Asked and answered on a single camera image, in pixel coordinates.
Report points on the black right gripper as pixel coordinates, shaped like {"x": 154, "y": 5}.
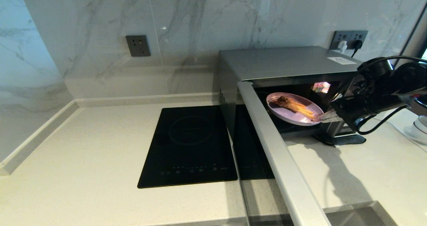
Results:
{"x": 367, "y": 106}

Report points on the purple plate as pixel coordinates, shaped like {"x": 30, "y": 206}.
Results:
{"x": 290, "y": 117}

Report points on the dark glass microwave door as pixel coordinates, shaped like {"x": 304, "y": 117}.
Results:
{"x": 283, "y": 159}

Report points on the white sheet of paper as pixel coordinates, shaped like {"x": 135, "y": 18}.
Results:
{"x": 341, "y": 60}

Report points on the yellow french fry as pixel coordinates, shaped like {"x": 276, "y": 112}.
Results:
{"x": 301, "y": 104}
{"x": 307, "y": 110}
{"x": 304, "y": 114}

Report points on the black flat pad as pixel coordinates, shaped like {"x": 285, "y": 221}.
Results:
{"x": 347, "y": 140}

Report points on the white power plug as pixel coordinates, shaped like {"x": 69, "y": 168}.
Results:
{"x": 342, "y": 46}

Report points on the black power plug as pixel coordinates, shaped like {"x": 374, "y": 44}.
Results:
{"x": 357, "y": 45}

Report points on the white red paper tag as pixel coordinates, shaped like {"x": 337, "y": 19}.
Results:
{"x": 409, "y": 97}

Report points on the white ceramic bowl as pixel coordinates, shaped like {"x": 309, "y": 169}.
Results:
{"x": 422, "y": 122}

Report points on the black induction cooktop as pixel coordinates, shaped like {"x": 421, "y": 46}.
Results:
{"x": 190, "y": 146}

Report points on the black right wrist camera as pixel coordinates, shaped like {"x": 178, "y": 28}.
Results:
{"x": 375, "y": 72}

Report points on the double grey wall socket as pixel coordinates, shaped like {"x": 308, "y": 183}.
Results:
{"x": 348, "y": 36}

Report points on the dark metal door frame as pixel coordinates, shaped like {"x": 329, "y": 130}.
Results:
{"x": 417, "y": 36}

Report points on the single grey wall socket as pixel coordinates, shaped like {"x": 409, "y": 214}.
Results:
{"x": 138, "y": 46}

